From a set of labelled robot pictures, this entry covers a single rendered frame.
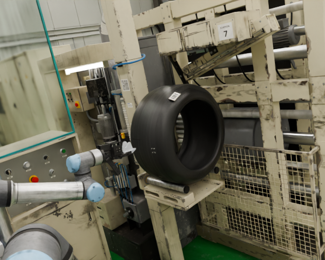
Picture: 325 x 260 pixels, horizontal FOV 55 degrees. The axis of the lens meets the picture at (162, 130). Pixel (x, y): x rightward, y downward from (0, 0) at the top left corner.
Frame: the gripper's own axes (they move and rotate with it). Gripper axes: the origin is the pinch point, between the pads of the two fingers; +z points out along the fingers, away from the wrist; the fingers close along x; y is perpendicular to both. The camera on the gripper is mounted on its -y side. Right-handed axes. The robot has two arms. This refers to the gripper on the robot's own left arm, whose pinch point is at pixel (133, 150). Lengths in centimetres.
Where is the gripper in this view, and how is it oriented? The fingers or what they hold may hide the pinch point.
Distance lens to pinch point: 161.1
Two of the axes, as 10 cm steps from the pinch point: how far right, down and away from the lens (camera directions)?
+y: -1.1, -9.8, -1.7
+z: 7.3, -2.0, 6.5
